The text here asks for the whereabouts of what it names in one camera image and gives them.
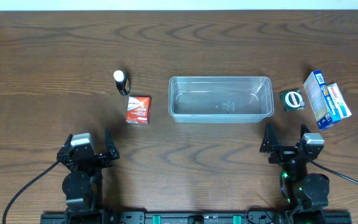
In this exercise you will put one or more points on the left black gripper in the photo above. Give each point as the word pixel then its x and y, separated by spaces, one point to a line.
pixel 89 158

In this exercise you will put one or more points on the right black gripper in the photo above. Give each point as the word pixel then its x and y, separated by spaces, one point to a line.
pixel 286 151

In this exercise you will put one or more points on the dark green round-logo box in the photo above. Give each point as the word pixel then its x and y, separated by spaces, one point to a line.
pixel 292 100

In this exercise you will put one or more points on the blue Kool Fever box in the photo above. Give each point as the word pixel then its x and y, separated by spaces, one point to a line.
pixel 322 104

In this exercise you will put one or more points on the white Panadol packet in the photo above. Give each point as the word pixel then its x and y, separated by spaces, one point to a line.
pixel 340 107

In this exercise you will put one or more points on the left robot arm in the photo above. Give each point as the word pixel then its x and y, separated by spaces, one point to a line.
pixel 83 185

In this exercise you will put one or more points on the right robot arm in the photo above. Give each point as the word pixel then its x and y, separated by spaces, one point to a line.
pixel 305 191

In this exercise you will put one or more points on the clear plastic container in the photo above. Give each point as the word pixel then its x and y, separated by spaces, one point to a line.
pixel 220 99

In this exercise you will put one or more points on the red medicine box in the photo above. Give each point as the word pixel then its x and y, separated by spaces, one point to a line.
pixel 138 109

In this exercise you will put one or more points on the small black white-capped bottle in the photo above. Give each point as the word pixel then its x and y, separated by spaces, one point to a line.
pixel 122 82

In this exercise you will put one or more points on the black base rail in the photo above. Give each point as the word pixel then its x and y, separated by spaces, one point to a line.
pixel 252 216

